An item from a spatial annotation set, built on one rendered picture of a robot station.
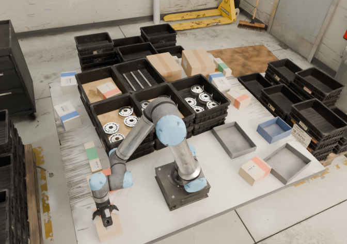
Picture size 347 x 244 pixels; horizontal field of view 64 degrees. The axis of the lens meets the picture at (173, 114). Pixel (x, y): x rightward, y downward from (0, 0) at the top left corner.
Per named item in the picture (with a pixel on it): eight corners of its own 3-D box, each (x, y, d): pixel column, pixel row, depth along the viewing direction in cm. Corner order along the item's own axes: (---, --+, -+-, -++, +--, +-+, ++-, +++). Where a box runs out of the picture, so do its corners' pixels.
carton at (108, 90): (97, 94, 209) (96, 86, 204) (111, 89, 215) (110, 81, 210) (108, 106, 200) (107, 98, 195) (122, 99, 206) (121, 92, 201)
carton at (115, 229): (123, 233, 146) (122, 227, 141) (100, 243, 142) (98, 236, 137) (115, 208, 156) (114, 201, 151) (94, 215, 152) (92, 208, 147)
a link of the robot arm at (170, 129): (200, 166, 152) (173, 96, 114) (210, 189, 141) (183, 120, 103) (180, 175, 152) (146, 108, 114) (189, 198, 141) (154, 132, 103)
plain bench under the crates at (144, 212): (290, 218, 231) (326, 168, 184) (100, 307, 179) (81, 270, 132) (202, 102, 337) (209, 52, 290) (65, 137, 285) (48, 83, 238)
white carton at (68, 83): (63, 81, 241) (61, 72, 235) (77, 79, 244) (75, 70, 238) (63, 95, 227) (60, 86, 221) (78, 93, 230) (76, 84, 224)
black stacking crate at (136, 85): (167, 94, 216) (167, 83, 209) (131, 105, 205) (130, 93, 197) (145, 69, 241) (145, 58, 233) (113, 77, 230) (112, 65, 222)
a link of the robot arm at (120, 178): (129, 161, 133) (106, 165, 130) (132, 180, 125) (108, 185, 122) (130, 171, 138) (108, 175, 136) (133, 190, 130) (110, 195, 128)
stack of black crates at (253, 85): (273, 107, 316) (280, 91, 300) (252, 113, 306) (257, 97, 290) (253, 87, 342) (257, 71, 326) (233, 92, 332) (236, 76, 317)
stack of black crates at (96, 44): (111, 63, 366) (107, 31, 336) (117, 75, 346) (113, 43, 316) (80, 68, 353) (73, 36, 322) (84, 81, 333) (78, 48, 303)
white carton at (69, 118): (81, 125, 203) (79, 115, 197) (65, 131, 197) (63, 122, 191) (72, 109, 214) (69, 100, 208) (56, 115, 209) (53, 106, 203)
